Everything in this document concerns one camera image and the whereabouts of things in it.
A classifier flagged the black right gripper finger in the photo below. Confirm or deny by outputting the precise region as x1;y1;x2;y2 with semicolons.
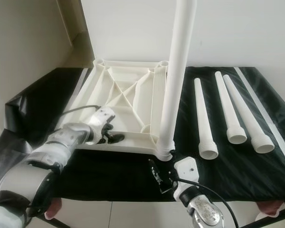
148;158;163;186

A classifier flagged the black metal stand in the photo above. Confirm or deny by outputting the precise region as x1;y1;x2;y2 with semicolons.
254;211;285;228

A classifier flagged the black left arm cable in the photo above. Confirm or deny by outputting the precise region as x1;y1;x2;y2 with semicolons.
50;105;101;136

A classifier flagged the black table cloth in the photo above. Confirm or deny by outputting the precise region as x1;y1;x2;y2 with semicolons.
0;66;285;205

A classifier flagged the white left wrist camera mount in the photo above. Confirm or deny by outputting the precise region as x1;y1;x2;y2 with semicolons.
93;107;116;131

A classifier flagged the white plastic table top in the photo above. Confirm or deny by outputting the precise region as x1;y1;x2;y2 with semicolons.
62;58;176;162

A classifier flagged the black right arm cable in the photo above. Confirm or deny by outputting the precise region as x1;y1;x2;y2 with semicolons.
188;178;243;228

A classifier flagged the pink fabric item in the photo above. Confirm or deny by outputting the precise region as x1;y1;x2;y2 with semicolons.
256;200;285;217

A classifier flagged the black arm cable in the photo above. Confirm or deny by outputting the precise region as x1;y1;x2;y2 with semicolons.
50;105;101;136
188;178;243;228

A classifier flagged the white plastic table leg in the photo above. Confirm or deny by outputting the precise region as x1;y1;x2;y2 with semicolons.
193;77;219;160
215;71;247;145
154;0;198;160
224;74;275;154

